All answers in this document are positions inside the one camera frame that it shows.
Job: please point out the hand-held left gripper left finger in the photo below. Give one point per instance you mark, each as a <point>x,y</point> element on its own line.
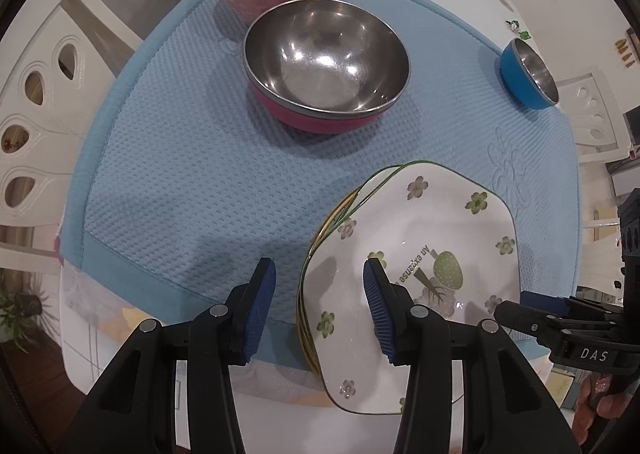
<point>257,304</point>

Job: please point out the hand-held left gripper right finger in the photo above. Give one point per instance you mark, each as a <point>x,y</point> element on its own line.
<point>380,309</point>

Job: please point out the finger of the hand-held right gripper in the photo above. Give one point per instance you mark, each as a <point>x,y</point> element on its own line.
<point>545,300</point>
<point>530,319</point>

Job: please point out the person's right hand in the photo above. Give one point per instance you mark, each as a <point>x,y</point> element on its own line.
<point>605,404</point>

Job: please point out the blue textured table mat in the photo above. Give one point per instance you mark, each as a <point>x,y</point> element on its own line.
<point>175,159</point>

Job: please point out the white carved chair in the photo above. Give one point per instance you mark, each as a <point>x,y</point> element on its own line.
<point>595,109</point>
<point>45,124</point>

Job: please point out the blue steel bowl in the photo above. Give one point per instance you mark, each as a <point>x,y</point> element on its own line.
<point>515,74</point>

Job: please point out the green potted plant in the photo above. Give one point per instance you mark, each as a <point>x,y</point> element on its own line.
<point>22,314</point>

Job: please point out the pink steel bowl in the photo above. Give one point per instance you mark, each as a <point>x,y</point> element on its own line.
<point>325,64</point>

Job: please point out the small green glass trinket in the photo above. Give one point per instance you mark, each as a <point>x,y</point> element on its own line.
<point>519,30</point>

